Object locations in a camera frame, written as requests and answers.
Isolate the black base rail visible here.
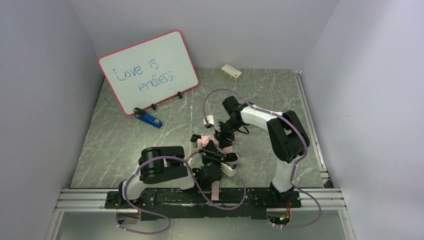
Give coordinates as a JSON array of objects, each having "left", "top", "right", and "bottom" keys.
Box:
[{"left": 105, "top": 187, "right": 303, "bottom": 221}]

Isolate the pink and black folding umbrella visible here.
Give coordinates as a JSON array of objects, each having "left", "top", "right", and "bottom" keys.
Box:
[{"left": 186, "top": 134, "right": 239, "bottom": 201}]

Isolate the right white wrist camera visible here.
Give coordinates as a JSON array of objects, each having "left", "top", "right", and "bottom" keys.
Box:
[{"left": 203, "top": 115, "right": 215, "bottom": 129}]

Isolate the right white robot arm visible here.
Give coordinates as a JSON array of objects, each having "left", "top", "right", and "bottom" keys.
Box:
[{"left": 214, "top": 96, "right": 310, "bottom": 200}]

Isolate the pink framed whiteboard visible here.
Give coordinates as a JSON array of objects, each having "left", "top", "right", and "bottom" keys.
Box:
[{"left": 98, "top": 30, "right": 200, "bottom": 115}]

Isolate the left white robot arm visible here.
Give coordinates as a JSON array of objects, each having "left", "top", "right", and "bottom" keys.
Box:
[{"left": 119, "top": 146, "right": 227, "bottom": 201}]

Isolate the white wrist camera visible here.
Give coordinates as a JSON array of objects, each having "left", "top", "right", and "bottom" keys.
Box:
[
  {"left": 203, "top": 115, "right": 215, "bottom": 129},
  {"left": 221, "top": 163, "right": 238, "bottom": 178}
]

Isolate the blue stapler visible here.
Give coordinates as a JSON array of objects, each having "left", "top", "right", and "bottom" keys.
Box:
[{"left": 133, "top": 107, "right": 163, "bottom": 129}]

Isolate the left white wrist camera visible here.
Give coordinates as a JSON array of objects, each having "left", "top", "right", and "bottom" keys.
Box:
[{"left": 221, "top": 163, "right": 238, "bottom": 178}]

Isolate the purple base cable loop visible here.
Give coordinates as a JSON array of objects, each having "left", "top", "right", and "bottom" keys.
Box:
[{"left": 115, "top": 205, "right": 172, "bottom": 235}]

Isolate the small white cardboard box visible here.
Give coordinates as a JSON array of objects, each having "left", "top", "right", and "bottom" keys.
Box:
[{"left": 220, "top": 64, "right": 242, "bottom": 81}]

